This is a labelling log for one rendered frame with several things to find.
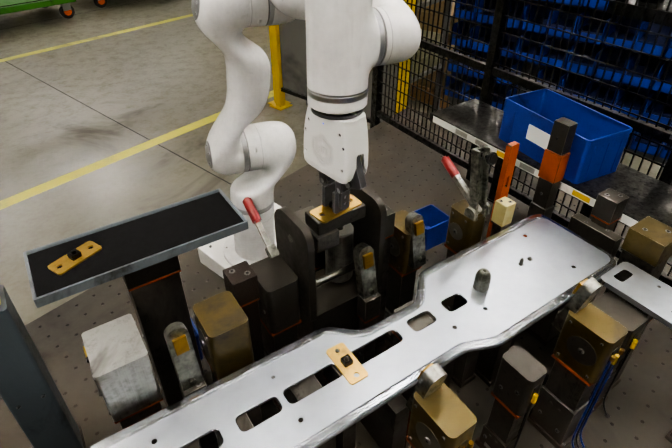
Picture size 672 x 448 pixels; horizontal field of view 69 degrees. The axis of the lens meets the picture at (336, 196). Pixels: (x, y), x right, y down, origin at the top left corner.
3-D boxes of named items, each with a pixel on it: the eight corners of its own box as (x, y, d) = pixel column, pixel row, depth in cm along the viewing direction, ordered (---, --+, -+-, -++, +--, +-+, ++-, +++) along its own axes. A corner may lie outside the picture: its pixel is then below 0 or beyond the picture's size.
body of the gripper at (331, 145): (293, 95, 70) (296, 163, 76) (341, 119, 64) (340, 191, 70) (333, 82, 74) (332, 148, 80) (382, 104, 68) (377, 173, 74)
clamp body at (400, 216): (394, 350, 126) (406, 236, 105) (368, 322, 134) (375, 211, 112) (413, 338, 129) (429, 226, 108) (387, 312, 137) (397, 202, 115)
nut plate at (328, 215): (324, 224, 76) (324, 218, 75) (308, 213, 78) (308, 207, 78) (363, 203, 81) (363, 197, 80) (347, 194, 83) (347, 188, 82)
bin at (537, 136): (575, 185, 129) (589, 141, 121) (495, 137, 151) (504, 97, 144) (618, 171, 135) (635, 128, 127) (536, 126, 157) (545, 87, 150)
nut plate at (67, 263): (60, 276, 82) (57, 270, 82) (46, 267, 84) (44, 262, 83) (103, 248, 88) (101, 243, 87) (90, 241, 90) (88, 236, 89)
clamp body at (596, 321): (570, 465, 102) (626, 357, 82) (523, 420, 110) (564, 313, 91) (589, 448, 105) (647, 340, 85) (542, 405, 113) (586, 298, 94)
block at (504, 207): (480, 315, 135) (506, 207, 115) (471, 307, 138) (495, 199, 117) (489, 309, 137) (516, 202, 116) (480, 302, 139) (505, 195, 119)
